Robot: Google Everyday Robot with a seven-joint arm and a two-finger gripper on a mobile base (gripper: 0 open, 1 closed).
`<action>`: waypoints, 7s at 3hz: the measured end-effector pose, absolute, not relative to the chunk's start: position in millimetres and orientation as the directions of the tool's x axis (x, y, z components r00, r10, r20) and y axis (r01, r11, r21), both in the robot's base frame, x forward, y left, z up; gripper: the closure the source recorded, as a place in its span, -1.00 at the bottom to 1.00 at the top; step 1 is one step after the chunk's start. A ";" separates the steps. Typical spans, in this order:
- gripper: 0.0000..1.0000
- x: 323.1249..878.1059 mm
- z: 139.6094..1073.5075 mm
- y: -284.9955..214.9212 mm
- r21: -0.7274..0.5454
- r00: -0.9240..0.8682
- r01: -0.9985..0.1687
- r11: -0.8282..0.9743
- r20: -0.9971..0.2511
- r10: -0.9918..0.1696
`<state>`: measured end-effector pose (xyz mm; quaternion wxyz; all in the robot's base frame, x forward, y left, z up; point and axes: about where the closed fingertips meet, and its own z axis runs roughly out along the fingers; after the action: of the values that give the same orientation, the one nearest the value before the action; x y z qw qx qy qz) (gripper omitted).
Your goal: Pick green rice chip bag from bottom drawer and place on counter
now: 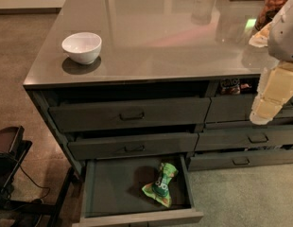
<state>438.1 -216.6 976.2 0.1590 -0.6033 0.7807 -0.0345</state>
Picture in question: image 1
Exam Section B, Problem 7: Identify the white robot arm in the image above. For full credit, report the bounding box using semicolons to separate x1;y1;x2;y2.
250;0;293;125

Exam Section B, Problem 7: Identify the glass jar of snacks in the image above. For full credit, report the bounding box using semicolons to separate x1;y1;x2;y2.
254;0;287;30

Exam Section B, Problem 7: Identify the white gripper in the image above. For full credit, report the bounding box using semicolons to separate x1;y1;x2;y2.
250;61;293;125

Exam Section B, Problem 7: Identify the bottom right drawer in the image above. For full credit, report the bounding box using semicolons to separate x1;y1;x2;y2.
187;149;293;171

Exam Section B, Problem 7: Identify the green rice chip bag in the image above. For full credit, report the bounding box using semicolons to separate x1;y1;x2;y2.
142;163;178;208

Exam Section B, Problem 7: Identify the snack bag in top drawer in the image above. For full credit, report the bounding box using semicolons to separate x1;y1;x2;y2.
220;79;240;95

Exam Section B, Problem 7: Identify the middle left drawer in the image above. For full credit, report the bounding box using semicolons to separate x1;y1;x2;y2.
68;132;198;160

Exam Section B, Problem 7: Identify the white ceramic bowl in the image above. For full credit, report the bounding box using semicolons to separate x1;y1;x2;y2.
61;32;102;64

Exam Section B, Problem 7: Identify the open bottom left drawer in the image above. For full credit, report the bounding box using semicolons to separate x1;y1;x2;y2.
72;155;203;227

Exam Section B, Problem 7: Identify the top right drawer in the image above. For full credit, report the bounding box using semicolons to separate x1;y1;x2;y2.
205;94;293;123

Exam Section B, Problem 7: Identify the grey kitchen island cabinet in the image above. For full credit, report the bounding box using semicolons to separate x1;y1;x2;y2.
24;0;293;170

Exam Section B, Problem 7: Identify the top left drawer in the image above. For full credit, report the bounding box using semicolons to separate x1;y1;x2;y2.
49;97;210;132

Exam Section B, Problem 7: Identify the middle right drawer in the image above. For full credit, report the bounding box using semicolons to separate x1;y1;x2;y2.
195;125;293;151

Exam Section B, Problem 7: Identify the black stand with cables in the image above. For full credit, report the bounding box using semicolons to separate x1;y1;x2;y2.
0;125;76;227

